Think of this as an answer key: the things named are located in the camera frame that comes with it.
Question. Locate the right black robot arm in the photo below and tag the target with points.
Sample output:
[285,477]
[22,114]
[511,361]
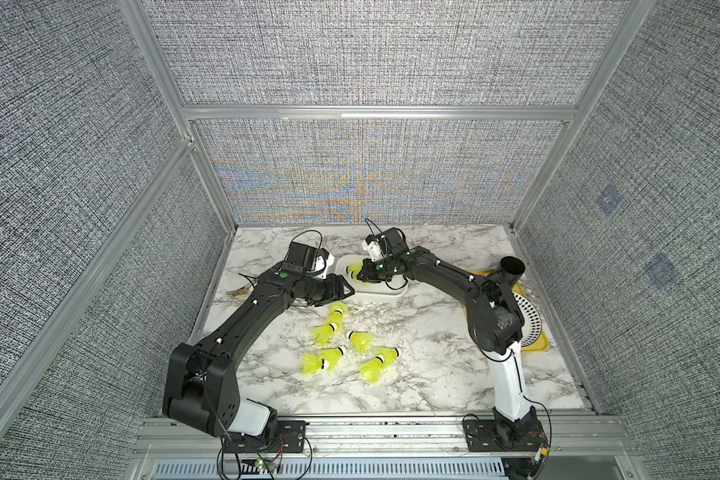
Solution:
[508,379]

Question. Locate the yellow shuttlecock six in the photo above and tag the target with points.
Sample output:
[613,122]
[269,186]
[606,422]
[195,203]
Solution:
[386,356]

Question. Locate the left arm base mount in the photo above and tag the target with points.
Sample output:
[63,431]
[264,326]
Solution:
[286,436]

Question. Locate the black mug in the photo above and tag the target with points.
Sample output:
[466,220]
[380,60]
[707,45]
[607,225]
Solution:
[510,271]

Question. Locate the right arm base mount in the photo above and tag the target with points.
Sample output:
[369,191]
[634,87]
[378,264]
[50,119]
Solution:
[500,435]

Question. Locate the black dotted white plate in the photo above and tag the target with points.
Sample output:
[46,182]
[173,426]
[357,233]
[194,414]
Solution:
[532,328]

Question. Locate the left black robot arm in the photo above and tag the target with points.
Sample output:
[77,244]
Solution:
[201,388]

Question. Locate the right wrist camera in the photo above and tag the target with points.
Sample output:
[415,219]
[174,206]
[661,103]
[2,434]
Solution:
[389,243]

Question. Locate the yellow shuttlecock two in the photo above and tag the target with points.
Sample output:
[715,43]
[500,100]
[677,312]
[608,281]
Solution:
[354,270]

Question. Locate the yellow tray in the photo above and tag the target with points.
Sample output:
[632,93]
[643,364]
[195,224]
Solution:
[502,320]

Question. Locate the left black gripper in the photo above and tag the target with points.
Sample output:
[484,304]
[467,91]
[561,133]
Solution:
[334,289]

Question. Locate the yellow shuttlecock three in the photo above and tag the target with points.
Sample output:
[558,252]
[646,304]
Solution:
[338,309]

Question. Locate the yellow shuttlecock seven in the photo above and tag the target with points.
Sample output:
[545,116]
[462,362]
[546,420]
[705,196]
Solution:
[371,370]

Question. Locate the green handled brush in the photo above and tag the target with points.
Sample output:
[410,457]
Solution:
[250,283]

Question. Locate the yellow shuttlecock four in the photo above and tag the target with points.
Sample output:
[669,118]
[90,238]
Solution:
[332,326]

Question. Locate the white plastic storage box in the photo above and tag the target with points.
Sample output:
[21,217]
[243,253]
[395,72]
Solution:
[389,292]

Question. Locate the yellow shuttlecock eight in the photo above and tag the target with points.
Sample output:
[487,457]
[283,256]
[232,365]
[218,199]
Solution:
[325,360]

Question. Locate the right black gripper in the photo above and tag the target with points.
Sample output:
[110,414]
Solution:
[367,274]

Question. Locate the yellow shuttlecock five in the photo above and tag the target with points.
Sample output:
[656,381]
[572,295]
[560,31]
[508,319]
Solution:
[361,341]

